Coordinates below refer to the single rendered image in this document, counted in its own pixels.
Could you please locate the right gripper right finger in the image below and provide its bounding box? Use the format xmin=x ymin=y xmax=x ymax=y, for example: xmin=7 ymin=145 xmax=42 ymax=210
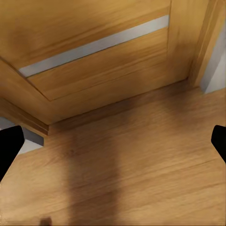
xmin=211 ymin=125 xmax=226 ymax=163

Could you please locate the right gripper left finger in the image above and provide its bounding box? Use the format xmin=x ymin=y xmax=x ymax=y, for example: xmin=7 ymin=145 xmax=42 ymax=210
xmin=0 ymin=125 xmax=24 ymax=181

